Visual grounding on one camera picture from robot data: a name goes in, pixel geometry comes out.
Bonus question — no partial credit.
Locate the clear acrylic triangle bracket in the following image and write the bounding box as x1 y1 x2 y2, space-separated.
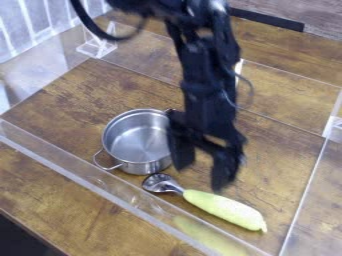
77 28 118 59

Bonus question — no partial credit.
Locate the black cable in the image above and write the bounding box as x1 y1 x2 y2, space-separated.
69 0 149 42

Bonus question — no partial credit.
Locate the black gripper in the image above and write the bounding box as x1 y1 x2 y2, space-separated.
168 83 246 193

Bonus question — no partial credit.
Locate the green handled metal spoon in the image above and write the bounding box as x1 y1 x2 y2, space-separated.
142 173 268 233

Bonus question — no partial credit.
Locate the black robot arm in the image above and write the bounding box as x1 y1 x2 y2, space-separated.
106 0 246 191

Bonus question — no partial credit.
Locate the stainless steel pot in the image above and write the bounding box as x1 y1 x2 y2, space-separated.
93 109 173 175

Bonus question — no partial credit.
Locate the clear acrylic front barrier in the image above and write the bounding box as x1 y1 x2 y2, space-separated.
0 119 272 256

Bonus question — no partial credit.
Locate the black strip on table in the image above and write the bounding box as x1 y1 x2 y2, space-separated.
232 8 305 32

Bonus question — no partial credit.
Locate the clear acrylic right barrier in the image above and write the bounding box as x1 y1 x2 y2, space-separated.
280 90 342 256

